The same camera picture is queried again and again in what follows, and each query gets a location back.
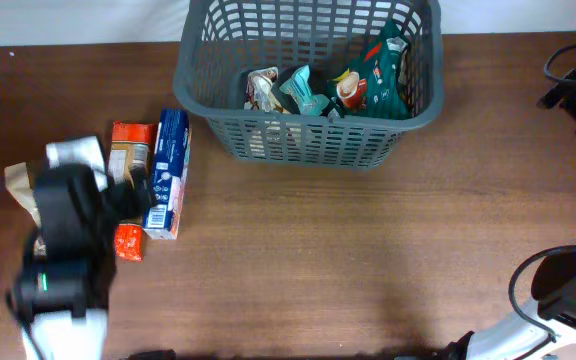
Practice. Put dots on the light blue snack wrapper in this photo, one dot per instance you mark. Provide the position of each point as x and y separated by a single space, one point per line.
298 88

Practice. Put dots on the blue rectangular box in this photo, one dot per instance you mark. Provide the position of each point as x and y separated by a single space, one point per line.
168 175

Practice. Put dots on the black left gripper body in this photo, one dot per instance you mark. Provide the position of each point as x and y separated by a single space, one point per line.
122 203

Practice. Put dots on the orange biscuit package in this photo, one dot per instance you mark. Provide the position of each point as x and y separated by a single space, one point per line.
131 147

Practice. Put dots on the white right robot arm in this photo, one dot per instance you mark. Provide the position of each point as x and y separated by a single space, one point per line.
541 291

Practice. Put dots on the grey plastic basket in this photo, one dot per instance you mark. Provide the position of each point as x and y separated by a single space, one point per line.
223 41

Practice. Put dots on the beige brown snack pouch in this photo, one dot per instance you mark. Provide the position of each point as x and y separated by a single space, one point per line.
20 182
263 94

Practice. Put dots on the green coffee mix bag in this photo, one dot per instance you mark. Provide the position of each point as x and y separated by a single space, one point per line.
369 85

